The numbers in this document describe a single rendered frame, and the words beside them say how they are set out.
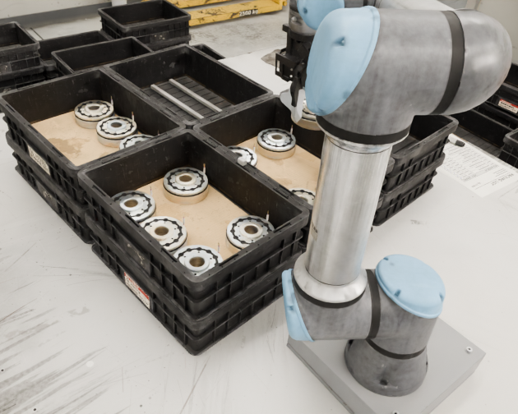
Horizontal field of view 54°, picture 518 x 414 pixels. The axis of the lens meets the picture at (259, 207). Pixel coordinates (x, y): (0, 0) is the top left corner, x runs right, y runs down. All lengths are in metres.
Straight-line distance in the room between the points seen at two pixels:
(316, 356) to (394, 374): 0.15
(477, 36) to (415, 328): 0.47
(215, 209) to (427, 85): 0.69
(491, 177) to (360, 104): 1.19
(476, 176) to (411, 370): 0.89
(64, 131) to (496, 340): 1.16
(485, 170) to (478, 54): 1.18
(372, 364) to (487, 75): 0.54
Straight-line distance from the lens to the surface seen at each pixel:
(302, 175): 1.29
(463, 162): 1.76
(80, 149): 1.37
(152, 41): 2.83
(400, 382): 0.97
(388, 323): 0.85
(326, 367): 1.00
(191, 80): 1.69
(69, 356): 1.09
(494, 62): 0.62
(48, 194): 1.37
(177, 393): 1.02
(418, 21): 0.59
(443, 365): 1.06
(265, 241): 0.95
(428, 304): 0.84
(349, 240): 0.71
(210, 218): 1.14
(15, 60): 2.59
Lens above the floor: 1.58
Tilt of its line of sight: 40 degrees down
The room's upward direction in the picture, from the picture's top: 6 degrees clockwise
